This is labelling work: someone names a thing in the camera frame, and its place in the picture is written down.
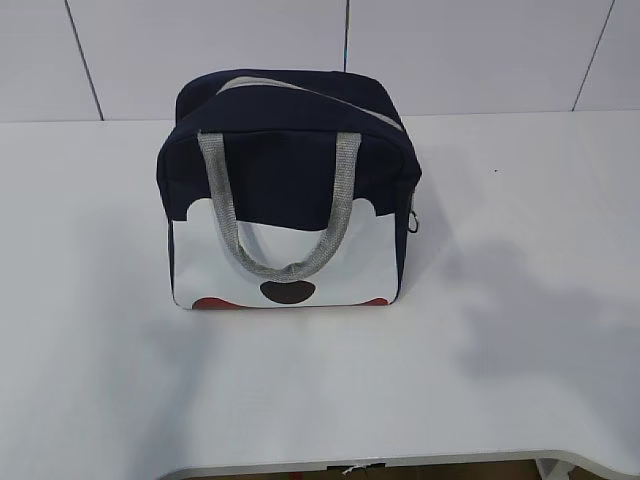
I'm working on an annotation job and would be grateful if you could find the navy blue lunch bag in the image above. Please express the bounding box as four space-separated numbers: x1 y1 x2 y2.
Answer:
156 69 422 309

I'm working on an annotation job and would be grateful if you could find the white tag under table edge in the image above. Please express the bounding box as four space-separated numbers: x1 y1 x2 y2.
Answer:
341 464 368 477

